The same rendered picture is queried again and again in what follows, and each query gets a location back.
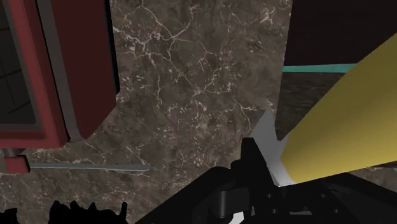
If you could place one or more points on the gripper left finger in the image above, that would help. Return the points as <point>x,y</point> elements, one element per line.
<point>252,161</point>

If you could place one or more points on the black jagged object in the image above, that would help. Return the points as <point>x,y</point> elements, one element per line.
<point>83,215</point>

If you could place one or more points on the red appliance with dark window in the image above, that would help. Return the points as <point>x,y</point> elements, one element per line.
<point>83,68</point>

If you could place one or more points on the dark box with teal edge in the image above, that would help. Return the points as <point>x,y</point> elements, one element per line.
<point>335,31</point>

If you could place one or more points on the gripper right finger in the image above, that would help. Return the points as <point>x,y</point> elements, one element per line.
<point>363,198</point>

